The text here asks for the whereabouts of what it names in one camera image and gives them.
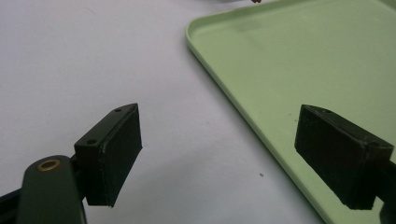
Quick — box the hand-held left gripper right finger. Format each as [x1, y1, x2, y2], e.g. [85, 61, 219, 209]
[294, 104, 395, 211]

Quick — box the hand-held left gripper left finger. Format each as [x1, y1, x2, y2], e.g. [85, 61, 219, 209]
[73, 103, 144, 208]

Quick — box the light green plastic tray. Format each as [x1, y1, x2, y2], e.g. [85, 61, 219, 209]
[185, 0, 396, 224]

